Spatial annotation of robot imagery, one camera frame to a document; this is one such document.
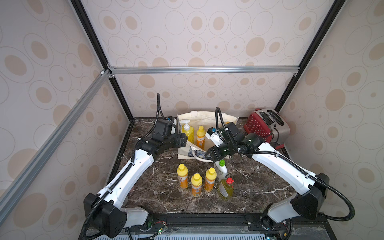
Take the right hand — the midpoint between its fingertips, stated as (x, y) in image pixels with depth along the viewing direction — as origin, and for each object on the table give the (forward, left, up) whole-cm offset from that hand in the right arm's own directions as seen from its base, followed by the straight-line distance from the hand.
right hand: (213, 152), depth 75 cm
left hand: (+6, +14, +5) cm, 16 cm away
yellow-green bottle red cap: (-15, -6, -8) cm, 18 cm away
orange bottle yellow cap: (+13, +7, -5) cm, 15 cm away
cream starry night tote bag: (+1, +12, -2) cm, 12 cm away
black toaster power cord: (+16, -39, -7) cm, 42 cm away
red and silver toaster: (+23, -35, -3) cm, 42 cm away
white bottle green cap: (-5, -4, -9) cm, 11 cm away
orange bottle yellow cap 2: (-11, +15, -3) cm, 19 cm away
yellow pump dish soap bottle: (+14, +14, 0) cm, 20 cm away
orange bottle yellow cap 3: (-15, +8, -2) cm, 17 cm away
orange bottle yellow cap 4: (-12, +1, -2) cm, 12 cm away
